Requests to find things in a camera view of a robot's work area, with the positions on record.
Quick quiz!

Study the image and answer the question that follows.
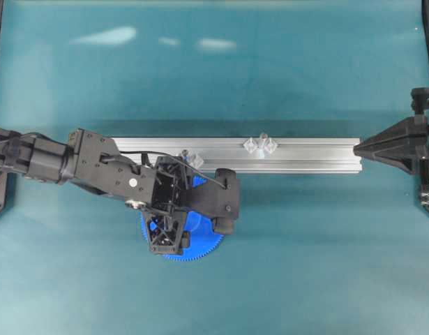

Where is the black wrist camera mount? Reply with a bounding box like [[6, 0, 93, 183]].
[[181, 168, 240, 235]]

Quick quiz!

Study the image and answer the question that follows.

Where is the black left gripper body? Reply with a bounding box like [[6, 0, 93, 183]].
[[69, 128, 194, 214]]

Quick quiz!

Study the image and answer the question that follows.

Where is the large blue plastic gear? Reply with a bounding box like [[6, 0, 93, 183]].
[[139, 174, 225, 262]]

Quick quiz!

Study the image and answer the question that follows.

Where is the clear bracket beside end shaft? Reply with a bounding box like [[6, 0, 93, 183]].
[[187, 154, 204, 169]]

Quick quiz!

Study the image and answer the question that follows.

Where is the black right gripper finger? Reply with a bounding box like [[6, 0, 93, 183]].
[[353, 117, 424, 174]]

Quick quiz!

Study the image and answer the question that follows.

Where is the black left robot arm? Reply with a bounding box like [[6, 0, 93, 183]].
[[0, 128, 190, 255]]

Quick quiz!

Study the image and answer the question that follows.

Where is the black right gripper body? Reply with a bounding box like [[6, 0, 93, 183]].
[[412, 87, 429, 214]]

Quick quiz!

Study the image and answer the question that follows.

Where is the clear bracket beside mid shaft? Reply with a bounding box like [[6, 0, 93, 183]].
[[243, 137, 259, 154], [264, 137, 278, 154]]

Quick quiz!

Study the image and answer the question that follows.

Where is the silver aluminium extrusion rail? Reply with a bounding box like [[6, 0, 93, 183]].
[[114, 136, 362, 174]]

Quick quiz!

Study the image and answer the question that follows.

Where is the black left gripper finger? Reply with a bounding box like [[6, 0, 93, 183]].
[[143, 211, 190, 255]]

